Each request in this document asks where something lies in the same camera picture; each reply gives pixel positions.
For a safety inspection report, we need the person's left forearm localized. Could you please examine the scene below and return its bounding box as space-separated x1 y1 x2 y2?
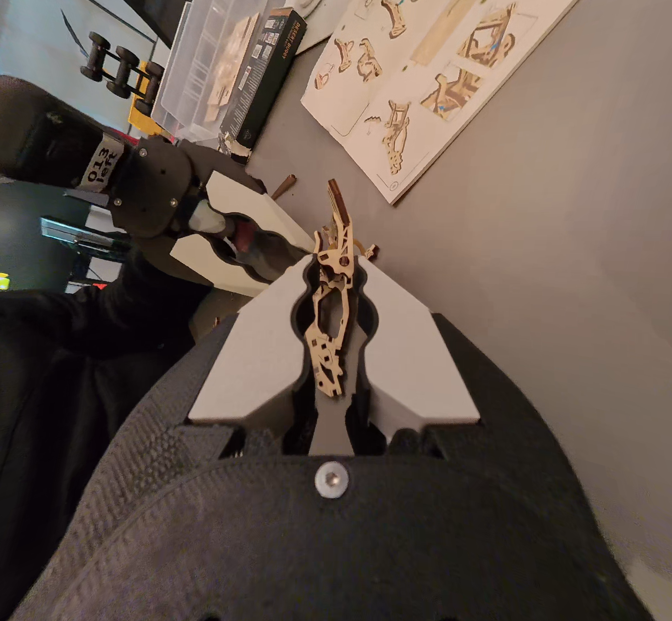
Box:
0 243 216 354

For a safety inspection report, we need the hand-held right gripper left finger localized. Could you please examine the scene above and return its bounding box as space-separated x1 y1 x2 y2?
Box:
187 255 320 456

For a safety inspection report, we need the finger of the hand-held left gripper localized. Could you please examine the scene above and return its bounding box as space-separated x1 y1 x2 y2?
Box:
205 169 317 255
168 232 304 298

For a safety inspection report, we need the yellow object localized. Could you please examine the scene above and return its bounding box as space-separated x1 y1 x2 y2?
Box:
127 61 174 137

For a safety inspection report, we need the dark cardboard kit box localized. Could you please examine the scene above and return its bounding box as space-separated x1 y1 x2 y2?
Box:
219 6 308 165

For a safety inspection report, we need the black wheeled axle part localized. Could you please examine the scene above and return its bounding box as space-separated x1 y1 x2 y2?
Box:
79 32 166 103

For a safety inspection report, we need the clear plastic container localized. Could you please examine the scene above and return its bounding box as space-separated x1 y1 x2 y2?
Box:
151 0 294 145

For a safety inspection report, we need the wooden model side frame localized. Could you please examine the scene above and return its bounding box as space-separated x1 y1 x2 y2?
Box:
306 179 354 399

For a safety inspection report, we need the laser-cut wooden sheet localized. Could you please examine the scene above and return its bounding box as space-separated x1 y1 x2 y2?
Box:
202 12 261 124

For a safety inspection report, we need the open assembly instruction booklet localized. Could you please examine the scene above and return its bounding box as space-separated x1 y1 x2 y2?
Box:
300 0 627 206

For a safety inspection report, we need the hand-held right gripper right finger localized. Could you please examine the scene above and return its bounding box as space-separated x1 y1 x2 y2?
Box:
344 256 482 456

